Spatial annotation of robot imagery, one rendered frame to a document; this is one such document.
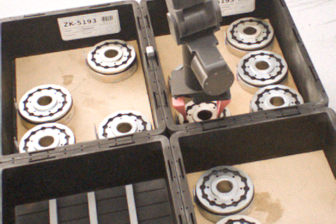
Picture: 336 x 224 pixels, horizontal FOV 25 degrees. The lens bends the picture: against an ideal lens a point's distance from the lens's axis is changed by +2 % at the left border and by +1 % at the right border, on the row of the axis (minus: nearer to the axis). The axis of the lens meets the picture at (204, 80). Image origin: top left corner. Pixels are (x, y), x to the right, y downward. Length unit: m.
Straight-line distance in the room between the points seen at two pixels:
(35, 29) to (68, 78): 0.13
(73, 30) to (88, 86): 0.14
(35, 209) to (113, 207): 0.14
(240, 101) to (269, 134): 0.17
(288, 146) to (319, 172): 0.07
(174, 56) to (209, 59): 0.40
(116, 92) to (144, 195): 0.28
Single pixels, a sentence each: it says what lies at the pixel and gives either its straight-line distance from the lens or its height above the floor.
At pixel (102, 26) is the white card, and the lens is 1.66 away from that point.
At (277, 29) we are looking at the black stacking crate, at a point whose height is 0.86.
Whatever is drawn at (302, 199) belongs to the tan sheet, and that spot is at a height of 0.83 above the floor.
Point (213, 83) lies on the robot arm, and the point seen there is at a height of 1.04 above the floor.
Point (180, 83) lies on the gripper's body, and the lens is 1.39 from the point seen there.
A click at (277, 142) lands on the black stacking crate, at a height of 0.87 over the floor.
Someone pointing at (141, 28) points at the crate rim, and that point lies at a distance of 1.57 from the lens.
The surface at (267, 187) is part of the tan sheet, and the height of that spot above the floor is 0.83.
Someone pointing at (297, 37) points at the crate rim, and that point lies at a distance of 1.53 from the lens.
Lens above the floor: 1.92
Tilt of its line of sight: 44 degrees down
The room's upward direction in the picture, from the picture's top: 3 degrees counter-clockwise
